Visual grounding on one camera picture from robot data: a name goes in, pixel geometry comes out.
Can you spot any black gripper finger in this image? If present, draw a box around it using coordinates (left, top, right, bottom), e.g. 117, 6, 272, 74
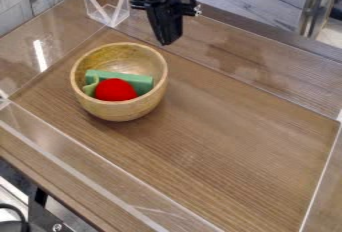
147, 5, 165, 45
165, 6, 183, 45

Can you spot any green foam stick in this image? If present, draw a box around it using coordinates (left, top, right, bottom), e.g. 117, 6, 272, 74
85, 70, 153, 95

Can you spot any brown wooden bowl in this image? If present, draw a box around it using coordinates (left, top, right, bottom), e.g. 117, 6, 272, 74
69, 42, 168, 122

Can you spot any red ball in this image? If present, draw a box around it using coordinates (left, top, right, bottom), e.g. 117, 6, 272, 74
94, 78, 137, 101

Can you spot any light green cloth piece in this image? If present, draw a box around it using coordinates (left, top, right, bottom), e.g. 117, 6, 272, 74
82, 75, 100, 97

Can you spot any metal table leg background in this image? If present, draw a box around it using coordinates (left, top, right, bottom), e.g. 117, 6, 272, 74
297, 0, 335, 39

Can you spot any black table leg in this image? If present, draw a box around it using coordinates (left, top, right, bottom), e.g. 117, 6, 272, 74
28, 188, 48, 224

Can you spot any clear acrylic corner bracket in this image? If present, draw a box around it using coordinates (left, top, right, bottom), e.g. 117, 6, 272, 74
84, 0, 129, 28

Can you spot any clear acrylic tray wall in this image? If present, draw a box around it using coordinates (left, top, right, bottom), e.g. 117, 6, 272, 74
0, 98, 223, 232

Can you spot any black cable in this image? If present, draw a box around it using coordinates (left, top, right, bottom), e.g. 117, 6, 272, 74
0, 203, 32, 232

